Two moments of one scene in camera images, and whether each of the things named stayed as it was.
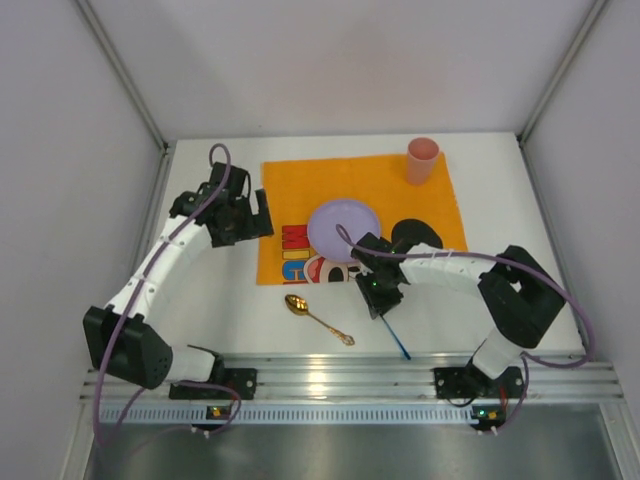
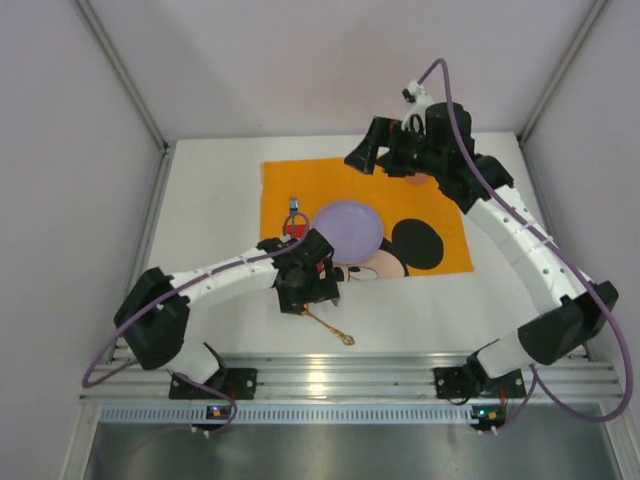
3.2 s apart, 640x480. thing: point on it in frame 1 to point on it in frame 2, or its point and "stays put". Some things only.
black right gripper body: [379, 301] to [382, 146]
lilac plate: [337, 226] stays put
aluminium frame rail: [581, 376] stays put
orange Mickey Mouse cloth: [411, 215] stays put
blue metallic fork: [401, 347] to [294, 206]
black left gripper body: [252, 216] to [307, 295]
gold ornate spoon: [299, 306] stays put
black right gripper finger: [373, 294] to [376, 147]
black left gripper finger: [263, 225] to [327, 289]
